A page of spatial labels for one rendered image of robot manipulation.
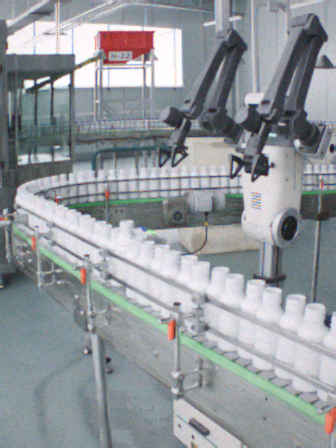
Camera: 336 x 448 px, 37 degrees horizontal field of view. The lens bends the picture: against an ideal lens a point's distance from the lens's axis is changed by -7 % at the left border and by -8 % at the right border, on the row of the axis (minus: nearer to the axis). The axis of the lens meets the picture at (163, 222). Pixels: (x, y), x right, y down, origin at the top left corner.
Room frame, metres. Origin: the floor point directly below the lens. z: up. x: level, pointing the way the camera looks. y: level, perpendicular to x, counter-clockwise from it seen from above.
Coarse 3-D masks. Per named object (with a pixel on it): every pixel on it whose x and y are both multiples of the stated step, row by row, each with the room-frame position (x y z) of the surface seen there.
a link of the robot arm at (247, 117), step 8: (240, 112) 1.67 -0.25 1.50; (248, 112) 1.64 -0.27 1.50; (256, 112) 1.67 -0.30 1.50; (272, 112) 1.68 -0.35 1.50; (280, 112) 1.68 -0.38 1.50; (240, 120) 1.65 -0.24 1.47; (248, 120) 1.64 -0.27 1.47; (256, 120) 1.65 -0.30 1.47; (264, 120) 1.70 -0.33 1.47; (272, 120) 1.67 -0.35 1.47; (248, 128) 1.66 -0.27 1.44; (256, 128) 1.65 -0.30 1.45
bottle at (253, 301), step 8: (256, 280) 1.01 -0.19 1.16; (248, 288) 0.99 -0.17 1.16; (256, 288) 0.98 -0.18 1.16; (248, 296) 0.99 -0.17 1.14; (256, 296) 0.98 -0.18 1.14; (240, 304) 1.00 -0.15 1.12; (248, 304) 0.98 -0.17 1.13; (256, 304) 0.98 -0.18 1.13; (248, 312) 0.97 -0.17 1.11; (240, 320) 1.00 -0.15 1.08; (240, 328) 0.99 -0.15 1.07; (248, 328) 0.97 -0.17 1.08; (240, 336) 0.99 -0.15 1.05; (248, 336) 0.97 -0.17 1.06; (248, 344) 0.97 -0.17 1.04; (240, 352) 0.98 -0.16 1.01
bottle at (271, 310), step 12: (276, 288) 0.96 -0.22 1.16; (264, 300) 0.94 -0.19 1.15; (276, 300) 0.93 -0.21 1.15; (264, 312) 0.93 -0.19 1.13; (276, 312) 0.92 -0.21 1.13; (276, 324) 0.92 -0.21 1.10; (264, 336) 0.92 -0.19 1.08; (276, 336) 0.92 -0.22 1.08; (264, 348) 0.92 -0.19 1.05; (276, 348) 0.92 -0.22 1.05; (252, 360) 0.94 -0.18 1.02
